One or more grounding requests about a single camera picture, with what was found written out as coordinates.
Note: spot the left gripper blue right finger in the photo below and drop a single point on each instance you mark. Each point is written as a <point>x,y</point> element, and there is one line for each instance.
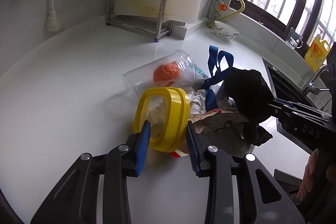
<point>193,148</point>

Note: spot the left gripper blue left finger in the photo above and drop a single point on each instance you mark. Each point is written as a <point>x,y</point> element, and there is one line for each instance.
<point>141,147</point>

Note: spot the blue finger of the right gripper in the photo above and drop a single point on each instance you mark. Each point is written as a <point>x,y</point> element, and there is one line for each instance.
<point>299,114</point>

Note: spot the red white snack wrapper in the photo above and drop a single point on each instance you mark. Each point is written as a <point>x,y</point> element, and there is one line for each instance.
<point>224,128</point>

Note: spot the yellow plastic lid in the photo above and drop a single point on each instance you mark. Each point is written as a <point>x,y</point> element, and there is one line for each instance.
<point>167,110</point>

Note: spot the dark grey rag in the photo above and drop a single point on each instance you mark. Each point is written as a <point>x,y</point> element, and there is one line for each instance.
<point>251,95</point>

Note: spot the orange peel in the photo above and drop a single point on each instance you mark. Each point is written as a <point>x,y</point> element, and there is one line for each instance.
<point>166,74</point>

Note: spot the comb blister package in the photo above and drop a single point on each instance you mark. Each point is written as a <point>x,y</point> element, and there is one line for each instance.
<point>199,74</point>

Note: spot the clear plastic cup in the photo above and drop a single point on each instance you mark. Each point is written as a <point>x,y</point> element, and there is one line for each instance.
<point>140,79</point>

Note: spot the blue ribbon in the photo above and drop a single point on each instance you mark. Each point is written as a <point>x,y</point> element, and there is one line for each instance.
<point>217,74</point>

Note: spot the white paper ball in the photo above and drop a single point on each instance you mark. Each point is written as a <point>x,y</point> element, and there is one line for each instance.
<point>197,103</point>

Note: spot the black kitchen sink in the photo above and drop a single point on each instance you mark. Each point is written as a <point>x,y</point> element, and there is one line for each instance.
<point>284,89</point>

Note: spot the chrome kitchen faucet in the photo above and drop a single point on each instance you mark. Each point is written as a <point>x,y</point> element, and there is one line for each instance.
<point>320,82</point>

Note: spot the person's right hand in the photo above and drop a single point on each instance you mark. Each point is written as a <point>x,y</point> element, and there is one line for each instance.
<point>309,174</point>

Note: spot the yellow oil bottle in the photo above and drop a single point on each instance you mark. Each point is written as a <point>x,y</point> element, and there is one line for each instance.
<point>317,53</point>

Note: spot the glass mug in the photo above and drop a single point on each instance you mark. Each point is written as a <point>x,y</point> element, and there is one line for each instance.
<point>294,40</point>

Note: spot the white blue ceramic bowl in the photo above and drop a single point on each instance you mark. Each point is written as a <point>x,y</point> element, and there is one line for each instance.
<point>224,31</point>

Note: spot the steel cutting board rack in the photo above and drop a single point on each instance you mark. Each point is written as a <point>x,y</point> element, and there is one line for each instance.
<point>154,28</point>

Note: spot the white bottle brush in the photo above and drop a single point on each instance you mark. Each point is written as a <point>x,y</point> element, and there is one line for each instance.
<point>52,23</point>

